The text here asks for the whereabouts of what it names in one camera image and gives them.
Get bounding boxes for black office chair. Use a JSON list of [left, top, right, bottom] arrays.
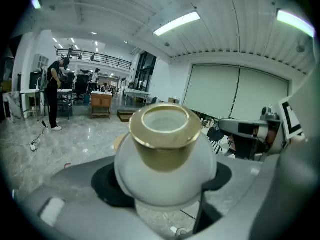
[[73, 74, 90, 103]]

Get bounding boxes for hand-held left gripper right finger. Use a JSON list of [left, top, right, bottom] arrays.
[[193, 156, 263, 235]]

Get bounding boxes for low wooden platform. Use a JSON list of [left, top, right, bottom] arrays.
[[117, 109, 137, 123]]

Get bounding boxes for long white table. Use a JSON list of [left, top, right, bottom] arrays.
[[123, 88, 151, 106]]

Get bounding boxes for floor cable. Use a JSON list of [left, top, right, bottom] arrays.
[[1, 120, 50, 159]]

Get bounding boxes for white work table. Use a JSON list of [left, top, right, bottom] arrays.
[[19, 88, 74, 122]]

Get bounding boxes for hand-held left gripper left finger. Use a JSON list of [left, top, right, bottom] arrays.
[[51, 155, 137, 209]]

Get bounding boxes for long ceiling tube light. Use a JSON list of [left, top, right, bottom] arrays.
[[275, 8, 316, 39], [152, 10, 202, 37]]

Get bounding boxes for wooden cabinet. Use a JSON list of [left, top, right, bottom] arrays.
[[90, 90, 114, 120]]

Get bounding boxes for white roller blind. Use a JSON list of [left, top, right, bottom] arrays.
[[183, 63, 241, 121], [229, 67, 290, 123]]

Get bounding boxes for frosted glass bottle gold cap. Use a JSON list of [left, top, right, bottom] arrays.
[[114, 103, 218, 208]]

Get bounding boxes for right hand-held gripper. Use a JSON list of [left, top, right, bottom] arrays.
[[218, 96, 308, 155]]

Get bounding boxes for black mezzanine railing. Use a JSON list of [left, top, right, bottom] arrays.
[[54, 47, 134, 71]]

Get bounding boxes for striped pillow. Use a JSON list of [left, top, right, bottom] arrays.
[[211, 133, 230, 155]]

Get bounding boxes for person's white shoe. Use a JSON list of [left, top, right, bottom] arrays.
[[171, 226, 189, 240]]

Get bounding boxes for black framed glass doors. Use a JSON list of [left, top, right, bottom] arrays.
[[133, 51, 158, 93]]

